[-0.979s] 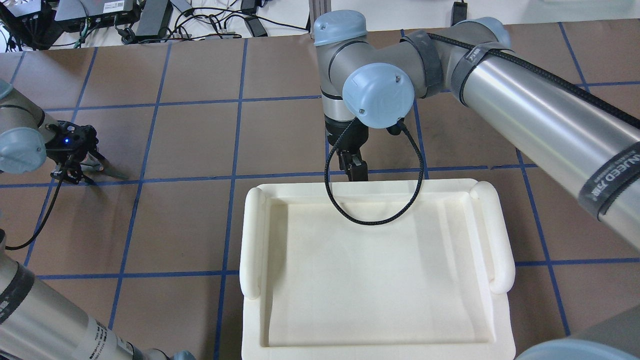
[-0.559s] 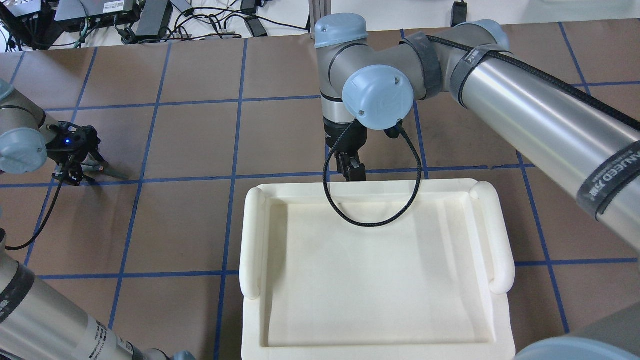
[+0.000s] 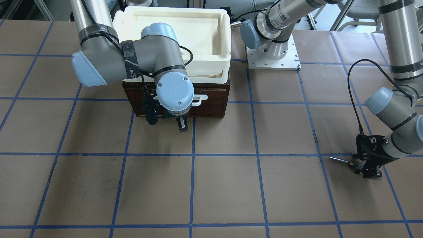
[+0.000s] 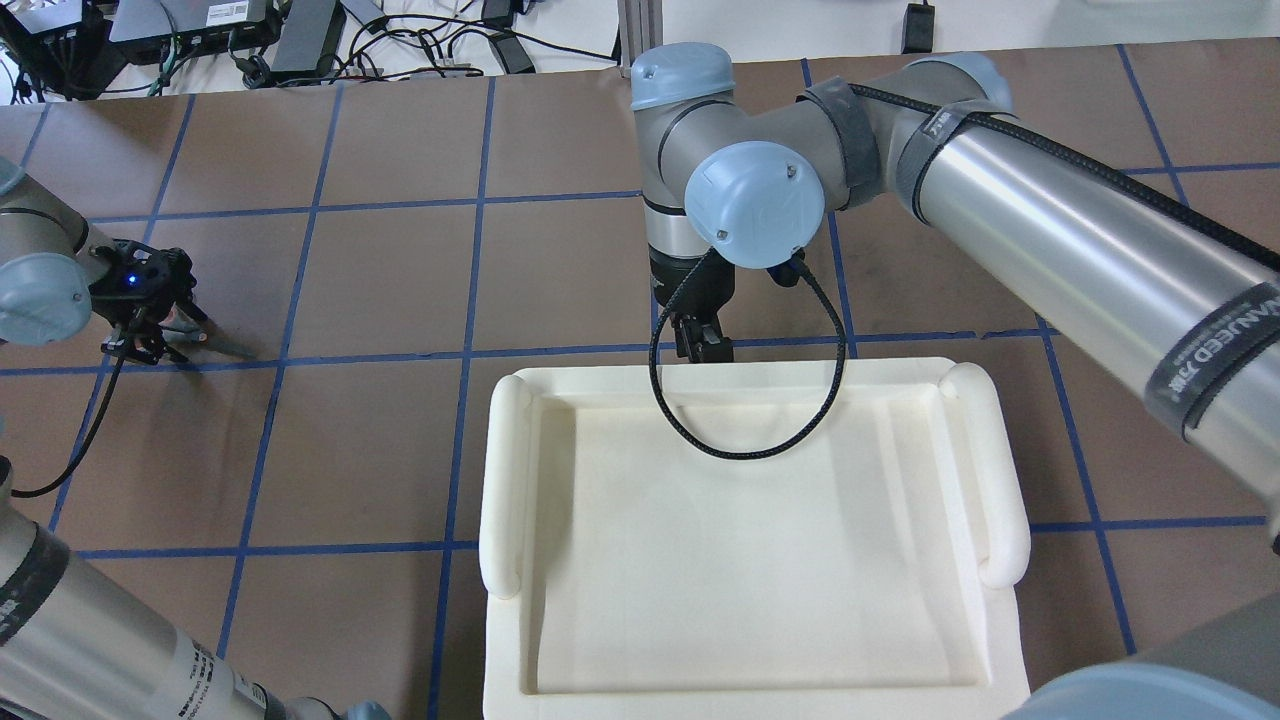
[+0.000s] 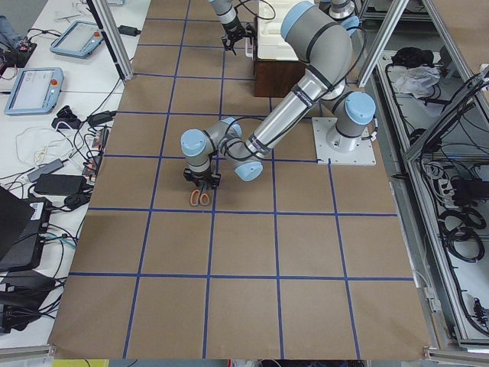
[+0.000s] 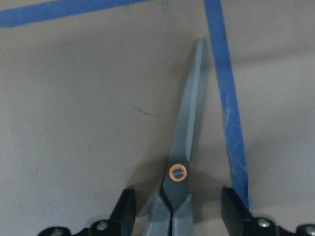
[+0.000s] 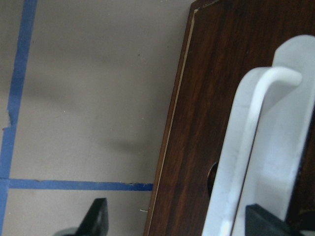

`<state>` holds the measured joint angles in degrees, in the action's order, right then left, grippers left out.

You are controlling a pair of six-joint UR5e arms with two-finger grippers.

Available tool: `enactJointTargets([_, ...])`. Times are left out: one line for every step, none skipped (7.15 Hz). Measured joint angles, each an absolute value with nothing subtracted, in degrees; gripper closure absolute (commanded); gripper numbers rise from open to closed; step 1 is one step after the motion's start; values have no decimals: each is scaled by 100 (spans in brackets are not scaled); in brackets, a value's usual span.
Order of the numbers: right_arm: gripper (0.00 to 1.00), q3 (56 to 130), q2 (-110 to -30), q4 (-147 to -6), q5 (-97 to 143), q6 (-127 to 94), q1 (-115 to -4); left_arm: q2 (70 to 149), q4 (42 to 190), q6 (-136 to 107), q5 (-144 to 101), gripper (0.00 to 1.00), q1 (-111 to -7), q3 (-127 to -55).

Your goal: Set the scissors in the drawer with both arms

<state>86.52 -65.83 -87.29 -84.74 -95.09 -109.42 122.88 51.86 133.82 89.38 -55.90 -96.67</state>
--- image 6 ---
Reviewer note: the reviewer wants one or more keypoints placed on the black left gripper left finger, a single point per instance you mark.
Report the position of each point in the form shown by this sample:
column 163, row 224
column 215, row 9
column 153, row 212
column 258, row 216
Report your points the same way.
column 120, row 222

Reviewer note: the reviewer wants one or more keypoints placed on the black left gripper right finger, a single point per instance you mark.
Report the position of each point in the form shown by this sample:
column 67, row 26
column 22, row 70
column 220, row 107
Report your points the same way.
column 239, row 221

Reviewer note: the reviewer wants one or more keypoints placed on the orange grey handled scissors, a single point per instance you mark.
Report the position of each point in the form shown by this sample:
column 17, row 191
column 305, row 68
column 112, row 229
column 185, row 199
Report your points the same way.
column 171, row 211

